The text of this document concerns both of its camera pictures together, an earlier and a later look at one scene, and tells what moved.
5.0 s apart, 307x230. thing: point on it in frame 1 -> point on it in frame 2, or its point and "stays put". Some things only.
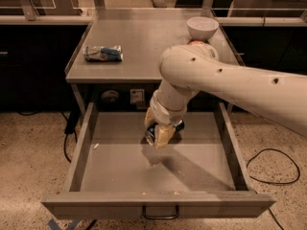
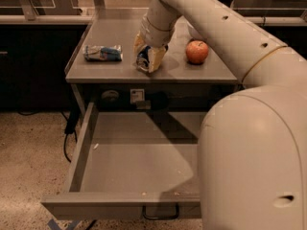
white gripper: (158, 111) -> (153, 37)
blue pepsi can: (151, 128) -> (142, 58)
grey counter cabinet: (117, 65) stays put
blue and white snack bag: (104, 54) stays put
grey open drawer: (114, 171) stays put
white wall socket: (136, 95) stays put
